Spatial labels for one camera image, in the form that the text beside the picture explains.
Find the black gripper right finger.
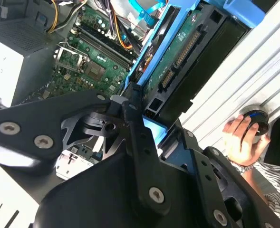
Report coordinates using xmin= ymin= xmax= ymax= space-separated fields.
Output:
xmin=175 ymin=120 xmax=280 ymax=228

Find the hard disk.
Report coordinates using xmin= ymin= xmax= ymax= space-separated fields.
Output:
xmin=123 ymin=0 xmax=268 ymax=167

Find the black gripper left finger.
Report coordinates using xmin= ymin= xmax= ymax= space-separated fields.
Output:
xmin=0 ymin=82 xmax=173 ymax=216

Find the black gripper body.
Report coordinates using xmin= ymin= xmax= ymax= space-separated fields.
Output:
xmin=32 ymin=151 xmax=211 ymax=228

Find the round black tool blue ring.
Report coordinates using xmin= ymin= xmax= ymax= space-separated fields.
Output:
xmin=242 ymin=110 xmax=270 ymax=143

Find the person's hand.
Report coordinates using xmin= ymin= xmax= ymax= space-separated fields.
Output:
xmin=222 ymin=114 xmax=271 ymax=167

